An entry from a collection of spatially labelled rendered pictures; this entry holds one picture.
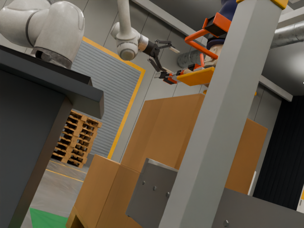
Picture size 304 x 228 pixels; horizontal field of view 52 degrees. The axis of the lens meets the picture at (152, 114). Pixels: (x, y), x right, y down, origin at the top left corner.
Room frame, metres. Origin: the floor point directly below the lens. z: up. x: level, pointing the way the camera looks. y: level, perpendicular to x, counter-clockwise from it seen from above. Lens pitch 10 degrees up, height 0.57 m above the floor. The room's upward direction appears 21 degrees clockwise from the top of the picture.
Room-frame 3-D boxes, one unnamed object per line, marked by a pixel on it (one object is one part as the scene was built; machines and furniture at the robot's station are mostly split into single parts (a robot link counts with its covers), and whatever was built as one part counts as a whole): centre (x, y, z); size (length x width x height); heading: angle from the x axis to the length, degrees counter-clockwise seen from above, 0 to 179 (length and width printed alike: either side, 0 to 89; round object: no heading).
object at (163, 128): (1.61, -0.23, 0.74); 0.60 x 0.40 x 0.40; 22
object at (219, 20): (1.21, -0.12, 1.23); 0.09 x 0.08 x 0.05; 112
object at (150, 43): (1.74, 0.14, 1.23); 0.09 x 0.07 x 0.08; 113
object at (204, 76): (1.55, -0.17, 1.12); 0.34 x 0.10 x 0.05; 22
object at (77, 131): (8.70, 1.89, 0.65); 1.29 x 1.10 x 1.30; 25
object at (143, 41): (1.71, 0.20, 1.23); 0.09 x 0.06 x 0.09; 23
